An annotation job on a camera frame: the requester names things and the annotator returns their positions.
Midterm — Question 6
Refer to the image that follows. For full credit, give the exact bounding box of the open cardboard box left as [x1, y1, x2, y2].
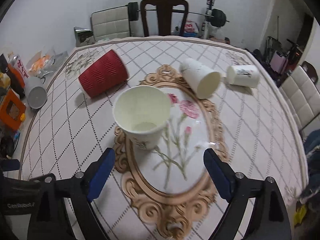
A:
[74, 27, 95, 47]

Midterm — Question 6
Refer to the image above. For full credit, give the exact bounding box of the dark wooden chair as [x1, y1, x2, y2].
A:
[140, 0, 189, 37]
[301, 61, 318, 85]

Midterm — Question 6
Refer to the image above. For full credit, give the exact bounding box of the plain white paper cup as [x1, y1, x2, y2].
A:
[179, 58, 221, 99]

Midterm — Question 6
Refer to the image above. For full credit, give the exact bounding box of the red white plastic bag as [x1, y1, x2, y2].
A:
[184, 20, 199, 34]

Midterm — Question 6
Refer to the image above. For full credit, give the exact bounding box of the orange box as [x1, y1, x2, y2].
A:
[0, 88, 26, 131]

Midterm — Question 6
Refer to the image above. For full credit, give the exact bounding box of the patterned floral tablecloth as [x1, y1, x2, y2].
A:
[19, 37, 308, 239]

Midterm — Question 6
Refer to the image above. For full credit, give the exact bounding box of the white padded chair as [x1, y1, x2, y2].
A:
[279, 65, 319, 131]
[91, 6, 131, 41]

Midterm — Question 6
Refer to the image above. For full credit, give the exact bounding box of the pink suitcase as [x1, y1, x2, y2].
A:
[270, 51, 287, 74]

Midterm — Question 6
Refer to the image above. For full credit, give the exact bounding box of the grey cylinder container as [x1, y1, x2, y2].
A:
[24, 76, 47, 109]

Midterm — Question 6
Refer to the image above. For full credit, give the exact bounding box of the blue clothes pile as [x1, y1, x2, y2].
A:
[298, 129, 319, 204]

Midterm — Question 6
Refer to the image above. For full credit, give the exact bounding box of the white padded chair left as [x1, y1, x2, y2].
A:
[91, 6, 131, 41]

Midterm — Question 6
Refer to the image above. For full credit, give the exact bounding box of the white floral paper cup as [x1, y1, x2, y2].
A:
[113, 85, 172, 150]

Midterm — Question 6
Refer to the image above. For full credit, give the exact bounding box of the white cup black script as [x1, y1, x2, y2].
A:
[226, 65, 260, 88]

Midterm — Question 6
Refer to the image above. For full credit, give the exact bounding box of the red ribbed paper cup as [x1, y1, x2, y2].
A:
[78, 49, 129, 98]

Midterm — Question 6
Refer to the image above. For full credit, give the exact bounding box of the dark wooden chair right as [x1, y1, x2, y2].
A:
[301, 61, 318, 85]

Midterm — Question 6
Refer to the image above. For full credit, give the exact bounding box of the white padded chair right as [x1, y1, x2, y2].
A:
[279, 65, 319, 131]

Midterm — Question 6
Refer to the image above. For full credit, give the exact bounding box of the barbell with black plates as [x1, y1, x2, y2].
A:
[92, 1, 230, 28]

